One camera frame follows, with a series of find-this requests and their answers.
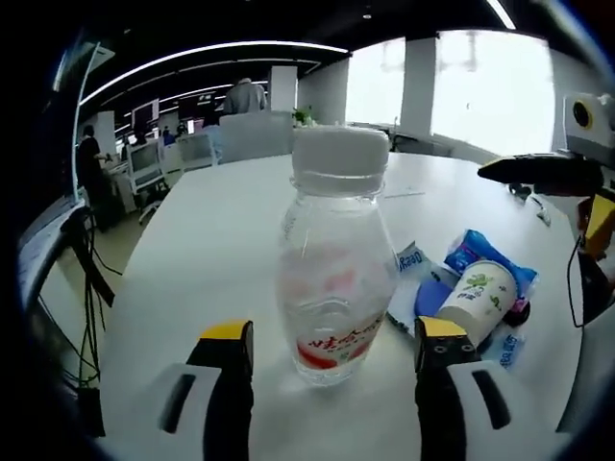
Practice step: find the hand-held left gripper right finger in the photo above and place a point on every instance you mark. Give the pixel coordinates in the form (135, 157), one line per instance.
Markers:
(456, 413)

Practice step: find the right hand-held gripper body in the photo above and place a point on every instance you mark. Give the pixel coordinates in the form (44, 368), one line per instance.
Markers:
(600, 129)

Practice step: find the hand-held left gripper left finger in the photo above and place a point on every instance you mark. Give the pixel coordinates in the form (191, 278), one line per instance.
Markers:
(192, 413)

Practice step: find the blue tissue pack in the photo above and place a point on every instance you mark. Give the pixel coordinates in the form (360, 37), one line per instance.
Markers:
(473, 249)

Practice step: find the white paper cup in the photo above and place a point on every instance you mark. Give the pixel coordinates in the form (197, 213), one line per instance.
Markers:
(475, 300)

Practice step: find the wet wipes packet blue lid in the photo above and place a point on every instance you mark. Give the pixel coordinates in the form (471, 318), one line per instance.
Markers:
(408, 298)

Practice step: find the clear plastic water bottle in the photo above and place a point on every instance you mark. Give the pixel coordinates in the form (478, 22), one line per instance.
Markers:
(331, 269)

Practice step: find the small black object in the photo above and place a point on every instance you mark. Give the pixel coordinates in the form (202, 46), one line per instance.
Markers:
(521, 192)

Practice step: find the small white object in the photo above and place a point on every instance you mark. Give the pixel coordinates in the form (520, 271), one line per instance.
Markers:
(542, 211)

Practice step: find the white table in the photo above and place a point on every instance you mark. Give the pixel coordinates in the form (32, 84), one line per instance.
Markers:
(202, 269)

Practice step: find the large screen on stand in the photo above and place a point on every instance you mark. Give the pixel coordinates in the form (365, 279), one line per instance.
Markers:
(48, 240)

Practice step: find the potted green plant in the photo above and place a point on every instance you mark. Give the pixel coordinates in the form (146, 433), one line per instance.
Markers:
(302, 116)

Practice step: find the white office chair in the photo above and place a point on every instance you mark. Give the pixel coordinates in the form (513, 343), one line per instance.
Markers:
(146, 168)

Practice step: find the white high-back chair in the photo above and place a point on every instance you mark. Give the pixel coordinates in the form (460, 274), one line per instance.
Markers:
(254, 137)

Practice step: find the curved ceiling light strip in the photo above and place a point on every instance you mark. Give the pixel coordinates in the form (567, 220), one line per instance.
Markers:
(216, 55)

